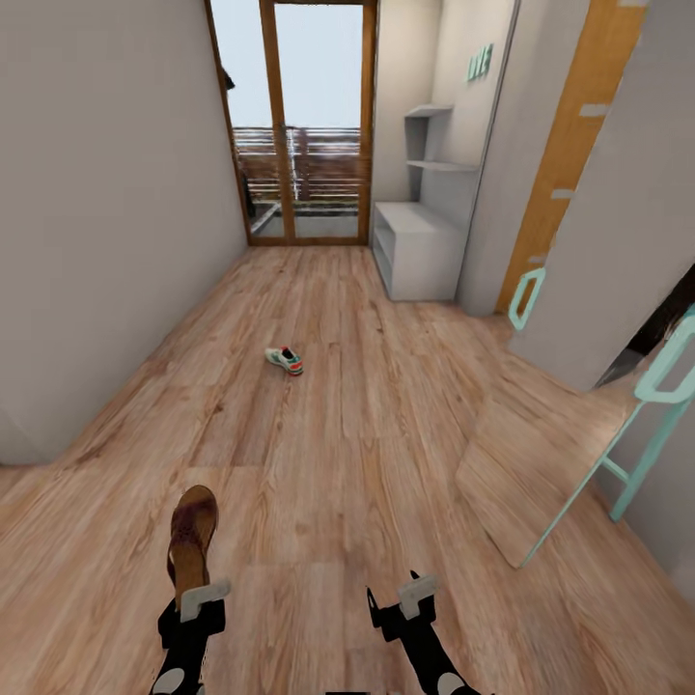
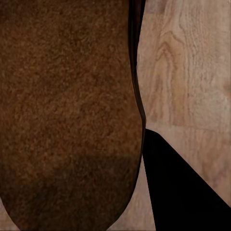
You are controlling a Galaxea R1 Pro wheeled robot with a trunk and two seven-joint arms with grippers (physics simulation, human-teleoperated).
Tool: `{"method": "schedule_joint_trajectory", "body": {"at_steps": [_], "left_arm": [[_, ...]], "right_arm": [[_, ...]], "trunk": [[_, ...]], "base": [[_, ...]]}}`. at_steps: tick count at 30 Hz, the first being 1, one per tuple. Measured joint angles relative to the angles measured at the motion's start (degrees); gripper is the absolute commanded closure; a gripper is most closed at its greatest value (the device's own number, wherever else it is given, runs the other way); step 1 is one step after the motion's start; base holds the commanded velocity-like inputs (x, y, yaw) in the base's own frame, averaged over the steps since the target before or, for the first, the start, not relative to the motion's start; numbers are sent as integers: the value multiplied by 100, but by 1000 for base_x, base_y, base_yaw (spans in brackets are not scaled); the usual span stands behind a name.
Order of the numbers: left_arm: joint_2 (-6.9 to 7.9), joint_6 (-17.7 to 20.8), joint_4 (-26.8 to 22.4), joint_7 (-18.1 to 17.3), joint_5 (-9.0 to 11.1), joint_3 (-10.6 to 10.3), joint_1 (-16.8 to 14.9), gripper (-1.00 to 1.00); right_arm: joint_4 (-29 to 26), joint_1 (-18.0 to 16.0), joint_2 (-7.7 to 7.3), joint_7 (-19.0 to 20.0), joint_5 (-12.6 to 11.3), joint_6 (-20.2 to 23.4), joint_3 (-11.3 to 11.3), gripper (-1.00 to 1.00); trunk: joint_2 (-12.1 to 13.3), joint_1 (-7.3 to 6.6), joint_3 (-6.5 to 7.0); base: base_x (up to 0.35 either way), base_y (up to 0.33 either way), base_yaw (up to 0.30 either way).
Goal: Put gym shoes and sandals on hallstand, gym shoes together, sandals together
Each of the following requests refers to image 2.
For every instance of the sandal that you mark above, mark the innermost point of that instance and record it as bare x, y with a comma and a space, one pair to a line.
72, 122

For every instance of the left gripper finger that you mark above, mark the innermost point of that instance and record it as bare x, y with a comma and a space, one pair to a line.
181, 199

